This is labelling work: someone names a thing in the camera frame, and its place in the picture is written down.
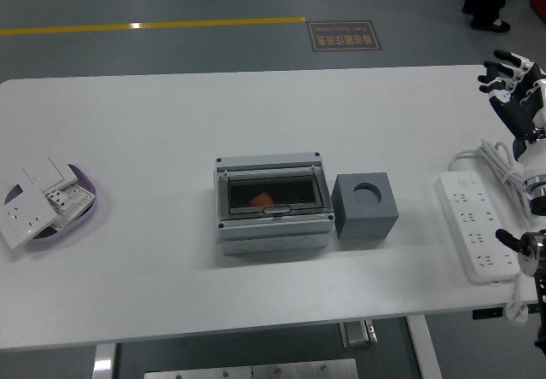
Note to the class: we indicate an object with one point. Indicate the purple tray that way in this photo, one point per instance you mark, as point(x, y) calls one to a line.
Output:
point(85, 217)

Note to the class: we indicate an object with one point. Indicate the white power strip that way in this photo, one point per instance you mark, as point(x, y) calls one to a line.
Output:
point(469, 208)

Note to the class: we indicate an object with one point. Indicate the yellow floor line tape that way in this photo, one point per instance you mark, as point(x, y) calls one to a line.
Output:
point(170, 24)

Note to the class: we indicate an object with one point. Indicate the black table control panel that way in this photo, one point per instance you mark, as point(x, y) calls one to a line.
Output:
point(487, 313)

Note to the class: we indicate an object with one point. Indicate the white perforated socket back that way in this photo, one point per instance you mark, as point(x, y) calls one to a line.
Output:
point(79, 195)

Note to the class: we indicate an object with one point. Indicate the white five-hole socket plate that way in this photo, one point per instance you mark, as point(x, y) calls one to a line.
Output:
point(21, 221)

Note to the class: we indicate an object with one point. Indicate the white table leg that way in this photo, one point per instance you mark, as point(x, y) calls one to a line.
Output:
point(426, 353)
point(103, 362)

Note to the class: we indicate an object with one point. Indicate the grey cube with round hole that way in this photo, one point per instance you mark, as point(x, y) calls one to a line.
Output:
point(362, 223)

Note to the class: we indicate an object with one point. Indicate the steel base plate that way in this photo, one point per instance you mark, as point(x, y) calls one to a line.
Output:
point(251, 371)

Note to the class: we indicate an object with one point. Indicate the orange cylinder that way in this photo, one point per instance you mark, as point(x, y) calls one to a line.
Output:
point(261, 199)

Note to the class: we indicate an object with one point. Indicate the white switch plate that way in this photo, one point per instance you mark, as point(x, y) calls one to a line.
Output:
point(42, 172)

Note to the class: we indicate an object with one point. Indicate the small white socket insert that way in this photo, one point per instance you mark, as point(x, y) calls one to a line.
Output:
point(57, 199)

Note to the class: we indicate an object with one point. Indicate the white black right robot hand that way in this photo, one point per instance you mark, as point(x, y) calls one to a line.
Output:
point(526, 110)

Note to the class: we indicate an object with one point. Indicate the grey box with clear lid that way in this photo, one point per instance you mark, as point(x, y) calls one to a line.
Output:
point(273, 234)

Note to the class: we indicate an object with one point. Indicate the grey metal table bracket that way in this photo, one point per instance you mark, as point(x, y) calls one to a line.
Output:
point(358, 335)

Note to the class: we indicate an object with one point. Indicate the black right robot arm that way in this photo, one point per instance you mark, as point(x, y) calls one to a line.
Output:
point(531, 246)

